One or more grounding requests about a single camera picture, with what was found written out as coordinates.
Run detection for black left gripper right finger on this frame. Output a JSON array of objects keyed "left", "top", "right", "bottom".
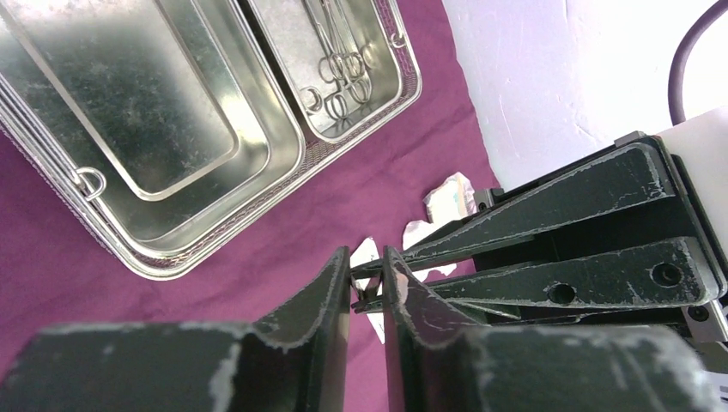
[{"left": 382, "top": 247, "right": 723, "bottom": 411}]

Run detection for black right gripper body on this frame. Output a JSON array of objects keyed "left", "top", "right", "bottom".
[{"left": 474, "top": 135, "right": 727, "bottom": 342}]

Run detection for green suture packet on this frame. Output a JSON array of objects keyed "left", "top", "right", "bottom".
[{"left": 350, "top": 237, "right": 385, "bottom": 344}]

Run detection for white gauze packet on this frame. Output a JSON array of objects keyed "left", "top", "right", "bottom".
[{"left": 403, "top": 220, "right": 460, "bottom": 282}]

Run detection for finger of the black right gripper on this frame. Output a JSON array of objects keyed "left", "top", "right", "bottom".
[
  {"left": 392, "top": 142, "right": 677, "bottom": 270},
  {"left": 423, "top": 237, "right": 719, "bottom": 320}
]

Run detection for steel needle holder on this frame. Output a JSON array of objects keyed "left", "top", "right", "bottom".
[{"left": 320, "top": 1, "right": 372, "bottom": 105}]

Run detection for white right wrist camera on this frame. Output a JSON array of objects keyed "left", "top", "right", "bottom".
[{"left": 658, "top": 106, "right": 727, "bottom": 257}]

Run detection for steel two-compartment tray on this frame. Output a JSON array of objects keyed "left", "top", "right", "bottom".
[{"left": 1, "top": 1, "right": 422, "bottom": 281}]

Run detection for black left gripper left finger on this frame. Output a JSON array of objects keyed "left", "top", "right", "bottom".
[{"left": 1, "top": 247, "right": 350, "bottom": 411}]

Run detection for white gauze pad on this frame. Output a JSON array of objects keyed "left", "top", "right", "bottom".
[{"left": 423, "top": 172, "right": 477, "bottom": 224}]

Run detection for steel forceps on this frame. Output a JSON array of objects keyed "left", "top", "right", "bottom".
[{"left": 350, "top": 258, "right": 383, "bottom": 314}]

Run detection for maroon cloth wrap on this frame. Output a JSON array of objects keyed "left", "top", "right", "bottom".
[{"left": 1, "top": 1, "right": 494, "bottom": 377}]

